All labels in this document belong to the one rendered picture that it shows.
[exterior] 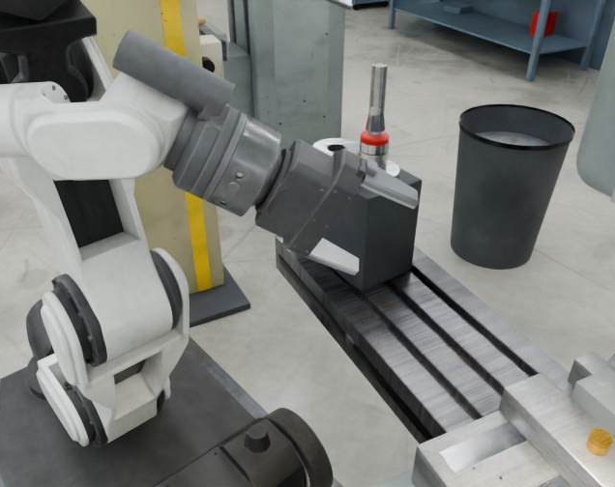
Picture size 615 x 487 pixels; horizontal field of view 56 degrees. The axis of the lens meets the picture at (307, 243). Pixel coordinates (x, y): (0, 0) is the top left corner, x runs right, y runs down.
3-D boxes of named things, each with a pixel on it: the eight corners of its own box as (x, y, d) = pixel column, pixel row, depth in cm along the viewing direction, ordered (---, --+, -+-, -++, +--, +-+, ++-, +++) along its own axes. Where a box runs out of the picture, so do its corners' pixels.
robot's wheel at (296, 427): (258, 459, 134) (254, 400, 123) (276, 447, 137) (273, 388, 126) (315, 522, 121) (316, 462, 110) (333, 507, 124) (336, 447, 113)
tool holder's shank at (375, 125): (375, 139, 92) (380, 70, 86) (361, 133, 94) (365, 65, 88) (389, 134, 94) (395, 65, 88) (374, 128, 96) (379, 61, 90)
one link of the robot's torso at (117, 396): (50, 406, 116) (25, 272, 80) (141, 359, 127) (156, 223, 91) (87, 472, 111) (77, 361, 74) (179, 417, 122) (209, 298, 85)
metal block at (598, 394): (603, 455, 65) (620, 419, 61) (563, 416, 69) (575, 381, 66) (636, 439, 66) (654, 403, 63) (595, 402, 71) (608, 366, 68)
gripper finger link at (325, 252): (359, 254, 62) (308, 231, 61) (358, 275, 60) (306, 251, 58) (351, 263, 63) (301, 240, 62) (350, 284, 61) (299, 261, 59)
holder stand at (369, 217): (361, 293, 101) (367, 191, 90) (291, 237, 116) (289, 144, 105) (412, 270, 107) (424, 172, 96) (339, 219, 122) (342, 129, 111)
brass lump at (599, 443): (597, 459, 60) (601, 448, 59) (580, 443, 62) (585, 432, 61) (612, 451, 61) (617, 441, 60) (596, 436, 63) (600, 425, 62)
